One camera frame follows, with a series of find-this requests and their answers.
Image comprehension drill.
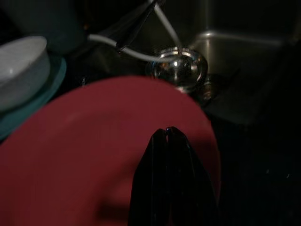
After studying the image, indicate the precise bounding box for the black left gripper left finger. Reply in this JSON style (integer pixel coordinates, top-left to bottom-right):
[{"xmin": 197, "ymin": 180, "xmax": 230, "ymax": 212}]
[{"xmin": 130, "ymin": 128, "xmax": 169, "ymax": 226}]

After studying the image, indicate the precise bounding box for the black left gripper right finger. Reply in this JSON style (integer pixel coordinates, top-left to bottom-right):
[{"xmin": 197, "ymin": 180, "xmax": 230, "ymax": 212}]
[{"xmin": 167, "ymin": 126, "xmax": 220, "ymax": 226}]

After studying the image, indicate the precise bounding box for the shiny steel bowl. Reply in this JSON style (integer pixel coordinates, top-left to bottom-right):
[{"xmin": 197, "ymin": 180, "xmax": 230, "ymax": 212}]
[{"xmin": 145, "ymin": 46, "xmax": 209, "ymax": 92}]

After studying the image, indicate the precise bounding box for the pink round plate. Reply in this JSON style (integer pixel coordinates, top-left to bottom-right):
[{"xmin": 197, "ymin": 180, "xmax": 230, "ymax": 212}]
[{"xmin": 0, "ymin": 75, "xmax": 221, "ymax": 226}]

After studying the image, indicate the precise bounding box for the stainless steel sink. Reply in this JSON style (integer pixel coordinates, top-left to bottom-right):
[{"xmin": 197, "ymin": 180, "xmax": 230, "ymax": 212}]
[{"xmin": 79, "ymin": 0, "xmax": 301, "ymax": 126}]

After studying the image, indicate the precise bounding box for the teal plate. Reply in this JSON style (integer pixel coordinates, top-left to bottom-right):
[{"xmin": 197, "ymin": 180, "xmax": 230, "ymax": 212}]
[{"xmin": 0, "ymin": 56, "xmax": 68, "ymax": 142}]

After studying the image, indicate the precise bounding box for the white ceramic bowl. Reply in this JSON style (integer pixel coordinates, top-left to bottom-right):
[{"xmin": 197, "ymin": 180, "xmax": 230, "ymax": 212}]
[{"xmin": 0, "ymin": 35, "xmax": 51, "ymax": 113}]

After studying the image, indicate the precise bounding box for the grey tall tumbler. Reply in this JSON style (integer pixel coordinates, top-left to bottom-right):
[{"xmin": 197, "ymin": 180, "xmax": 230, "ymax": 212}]
[{"xmin": 4, "ymin": 0, "xmax": 90, "ymax": 55}]

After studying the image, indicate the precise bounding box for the white cable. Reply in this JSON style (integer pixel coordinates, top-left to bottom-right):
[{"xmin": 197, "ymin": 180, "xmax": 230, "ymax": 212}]
[{"xmin": 88, "ymin": 34, "xmax": 171, "ymax": 64}]

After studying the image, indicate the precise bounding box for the white flexible faucet hose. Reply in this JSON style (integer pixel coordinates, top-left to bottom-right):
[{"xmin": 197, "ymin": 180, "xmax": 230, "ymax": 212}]
[{"xmin": 152, "ymin": 0, "xmax": 183, "ymax": 49}]

